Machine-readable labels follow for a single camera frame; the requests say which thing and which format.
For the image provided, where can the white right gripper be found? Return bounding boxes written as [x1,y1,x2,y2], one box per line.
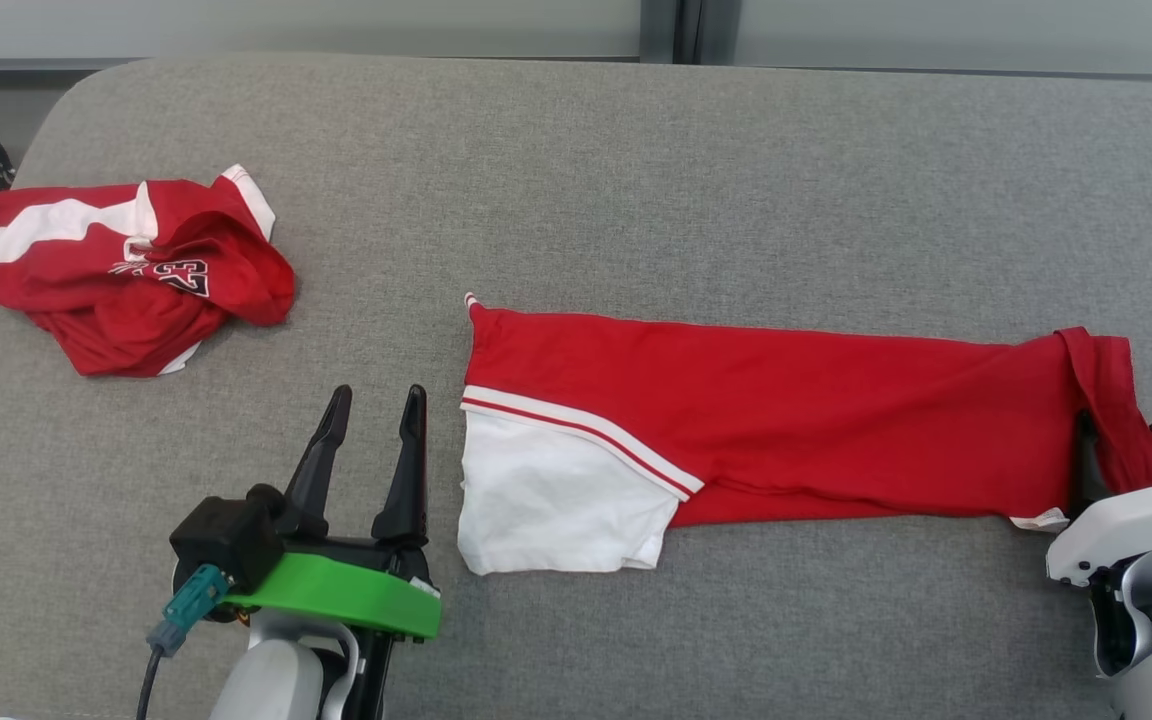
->
[1046,410,1152,588]

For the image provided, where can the teal cable connector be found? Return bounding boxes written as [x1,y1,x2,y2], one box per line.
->
[145,563,233,659]

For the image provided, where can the red white basketball shorts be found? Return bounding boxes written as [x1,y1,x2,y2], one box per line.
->
[0,165,297,379]

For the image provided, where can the red white basketball jersey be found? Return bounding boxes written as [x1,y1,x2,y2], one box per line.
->
[457,293,1152,577]

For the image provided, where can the grey partition post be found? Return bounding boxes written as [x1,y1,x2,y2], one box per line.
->
[639,0,743,67]

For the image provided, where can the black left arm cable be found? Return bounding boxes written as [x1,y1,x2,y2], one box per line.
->
[135,645,169,720]

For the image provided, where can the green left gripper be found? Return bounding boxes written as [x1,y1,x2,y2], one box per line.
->
[226,384,443,641]

